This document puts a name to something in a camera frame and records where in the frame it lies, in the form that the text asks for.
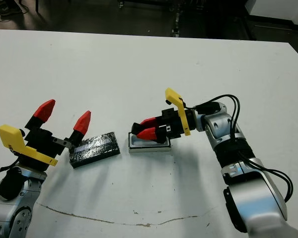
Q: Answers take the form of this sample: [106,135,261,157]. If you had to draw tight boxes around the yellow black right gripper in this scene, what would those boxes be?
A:
[136,87,197,144]

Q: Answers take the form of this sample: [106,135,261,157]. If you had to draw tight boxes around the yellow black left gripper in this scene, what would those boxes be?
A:
[0,99,92,172]

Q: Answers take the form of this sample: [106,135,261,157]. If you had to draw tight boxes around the glossy black box lid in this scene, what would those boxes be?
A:
[69,131,121,169]

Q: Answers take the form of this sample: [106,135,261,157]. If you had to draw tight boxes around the dark shoe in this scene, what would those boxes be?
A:
[0,7,23,17]

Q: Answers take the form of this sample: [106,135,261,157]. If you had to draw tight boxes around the white cabinet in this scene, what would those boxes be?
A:
[248,0,298,24]

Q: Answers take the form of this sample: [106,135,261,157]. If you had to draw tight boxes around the camera box with white lining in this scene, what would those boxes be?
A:
[128,131,171,153]

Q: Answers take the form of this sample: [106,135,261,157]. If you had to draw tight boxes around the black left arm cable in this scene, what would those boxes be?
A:
[0,161,20,185]

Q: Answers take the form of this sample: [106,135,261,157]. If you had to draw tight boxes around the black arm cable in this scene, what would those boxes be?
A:
[183,94,294,201]
[0,161,20,185]

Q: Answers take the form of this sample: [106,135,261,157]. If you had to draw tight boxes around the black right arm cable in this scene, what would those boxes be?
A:
[183,94,294,201]

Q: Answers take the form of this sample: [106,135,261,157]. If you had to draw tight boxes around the grey floor cable strip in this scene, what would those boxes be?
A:
[172,12,182,38]

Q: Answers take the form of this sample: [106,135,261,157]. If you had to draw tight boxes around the black metal rack frame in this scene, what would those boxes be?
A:
[116,0,255,40]

